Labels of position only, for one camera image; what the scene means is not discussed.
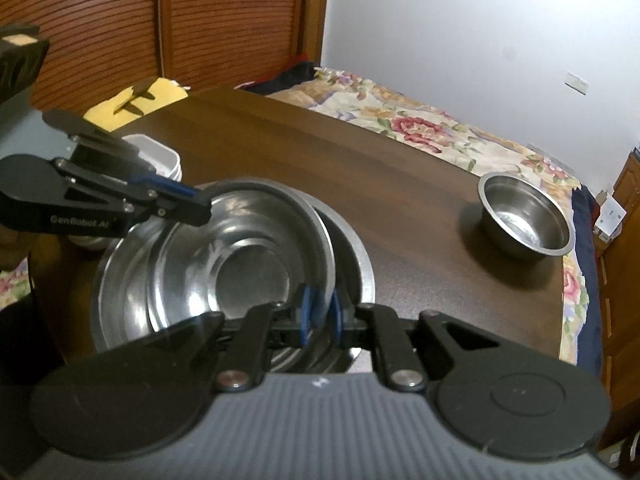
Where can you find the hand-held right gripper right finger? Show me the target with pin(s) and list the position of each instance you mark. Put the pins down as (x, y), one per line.
(336, 317)

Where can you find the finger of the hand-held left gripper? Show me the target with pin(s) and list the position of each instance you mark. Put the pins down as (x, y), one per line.
(185, 207)
(110, 147)

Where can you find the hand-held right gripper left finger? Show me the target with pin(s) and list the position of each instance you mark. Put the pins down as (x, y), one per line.
(305, 312)

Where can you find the small floral square plate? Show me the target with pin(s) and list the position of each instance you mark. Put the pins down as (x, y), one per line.
(155, 150)

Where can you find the large steel bowl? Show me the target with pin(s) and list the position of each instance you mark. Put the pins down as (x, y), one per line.
(357, 265)
(225, 255)

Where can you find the yellow plush toy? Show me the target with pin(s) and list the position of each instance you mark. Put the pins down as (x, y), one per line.
(145, 97)

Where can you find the wooden louvered door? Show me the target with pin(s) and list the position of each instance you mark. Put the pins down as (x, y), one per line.
(100, 20)
(235, 20)

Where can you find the dark navy cloth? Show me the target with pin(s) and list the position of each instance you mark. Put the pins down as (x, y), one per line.
(285, 77)

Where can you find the floral blanket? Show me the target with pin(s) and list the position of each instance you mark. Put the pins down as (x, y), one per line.
(425, 120)

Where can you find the small steel bowl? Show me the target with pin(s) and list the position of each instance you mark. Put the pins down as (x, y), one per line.
(525, 210)

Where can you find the wooden cabinet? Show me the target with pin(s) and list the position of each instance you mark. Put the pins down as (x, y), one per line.
(622, 310)

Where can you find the white paper box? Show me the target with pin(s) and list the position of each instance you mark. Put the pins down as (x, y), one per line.
(611, 217)

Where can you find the white wall outlet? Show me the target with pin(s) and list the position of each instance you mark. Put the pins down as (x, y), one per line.
(576, 83)

